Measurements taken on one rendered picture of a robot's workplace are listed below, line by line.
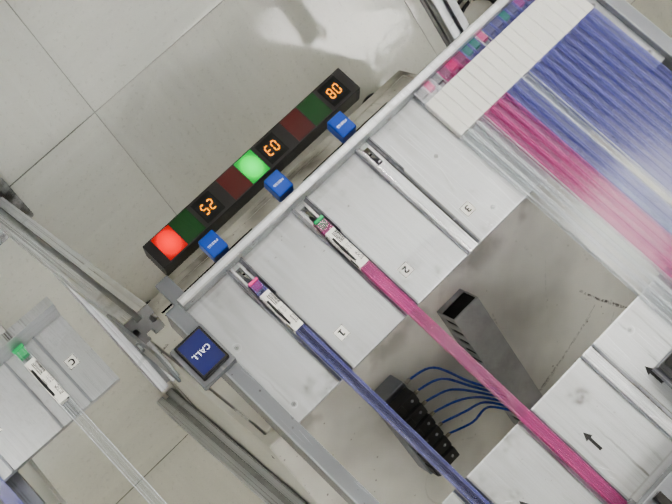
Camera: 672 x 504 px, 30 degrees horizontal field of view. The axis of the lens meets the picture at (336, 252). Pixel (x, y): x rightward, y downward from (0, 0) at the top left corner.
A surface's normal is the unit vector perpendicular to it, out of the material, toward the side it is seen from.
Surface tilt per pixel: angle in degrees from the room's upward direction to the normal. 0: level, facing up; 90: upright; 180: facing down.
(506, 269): 0
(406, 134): 44
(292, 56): 0
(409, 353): 0
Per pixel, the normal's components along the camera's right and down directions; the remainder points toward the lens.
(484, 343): 0.51, 0.25
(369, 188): 0.01, -0.31
